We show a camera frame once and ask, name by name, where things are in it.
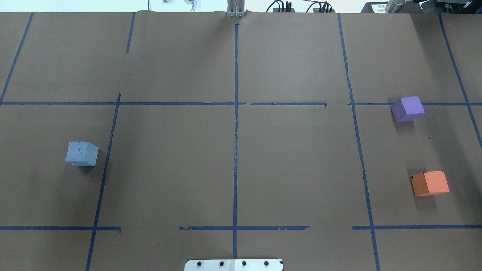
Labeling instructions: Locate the light blue foam block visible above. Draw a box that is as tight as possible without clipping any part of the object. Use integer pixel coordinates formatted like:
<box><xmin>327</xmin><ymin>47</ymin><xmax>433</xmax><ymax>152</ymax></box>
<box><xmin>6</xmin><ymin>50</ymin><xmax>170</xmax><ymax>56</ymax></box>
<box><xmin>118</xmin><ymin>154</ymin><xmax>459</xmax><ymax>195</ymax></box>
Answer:
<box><xmin>65</xmin><ymin>141</ymin><xmax>99</xmax><ymax>167</ymax></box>

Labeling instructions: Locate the purple foam block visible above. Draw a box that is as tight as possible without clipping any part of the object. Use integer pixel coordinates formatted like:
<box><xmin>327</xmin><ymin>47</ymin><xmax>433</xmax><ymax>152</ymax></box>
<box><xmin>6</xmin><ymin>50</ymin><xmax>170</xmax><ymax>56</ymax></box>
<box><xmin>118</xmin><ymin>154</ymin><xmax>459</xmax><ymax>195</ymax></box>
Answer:
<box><xmin>390</xmin><ymin>96</ymin><xmax>425</xmax><ymax>122</ymax></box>

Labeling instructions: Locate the orange foam block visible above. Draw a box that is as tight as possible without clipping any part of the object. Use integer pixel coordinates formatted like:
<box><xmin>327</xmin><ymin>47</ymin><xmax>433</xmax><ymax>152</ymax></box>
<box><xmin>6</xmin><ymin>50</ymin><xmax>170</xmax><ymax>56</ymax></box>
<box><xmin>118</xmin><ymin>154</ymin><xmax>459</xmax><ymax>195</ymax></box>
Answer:
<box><xmin>411</xmin><ymin>171</ymin><xmax>450</xmax><ymax>196</ymax></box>

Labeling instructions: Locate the metal cup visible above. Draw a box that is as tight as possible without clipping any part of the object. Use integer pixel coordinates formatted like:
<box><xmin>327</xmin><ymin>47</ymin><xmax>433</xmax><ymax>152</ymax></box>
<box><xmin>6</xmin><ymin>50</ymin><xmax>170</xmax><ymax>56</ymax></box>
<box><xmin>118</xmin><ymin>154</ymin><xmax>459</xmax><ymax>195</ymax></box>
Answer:
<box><xmin>384</xmin><ymin>0</ymin><xmax>406</xmax><ymax>14</ymax></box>

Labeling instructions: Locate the aluminium frame post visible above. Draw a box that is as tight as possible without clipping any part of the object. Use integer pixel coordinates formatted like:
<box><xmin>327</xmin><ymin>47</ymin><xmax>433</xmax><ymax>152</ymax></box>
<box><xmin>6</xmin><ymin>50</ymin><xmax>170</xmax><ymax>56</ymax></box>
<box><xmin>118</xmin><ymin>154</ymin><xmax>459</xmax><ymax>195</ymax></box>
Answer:
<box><xmin>227</xmin><ymin>0</ymin><xmax>246</xmax><ymax>18</ymax></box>

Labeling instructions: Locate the white camera stand pedestal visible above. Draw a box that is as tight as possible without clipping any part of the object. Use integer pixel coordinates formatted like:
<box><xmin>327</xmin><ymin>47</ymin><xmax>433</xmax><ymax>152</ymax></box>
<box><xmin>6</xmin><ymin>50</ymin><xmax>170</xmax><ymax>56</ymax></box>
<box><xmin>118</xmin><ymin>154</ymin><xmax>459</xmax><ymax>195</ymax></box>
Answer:
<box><xmin>184</xmin><ymin>259</ymin><xmax>284</xmax><ymax>271</ymax></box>

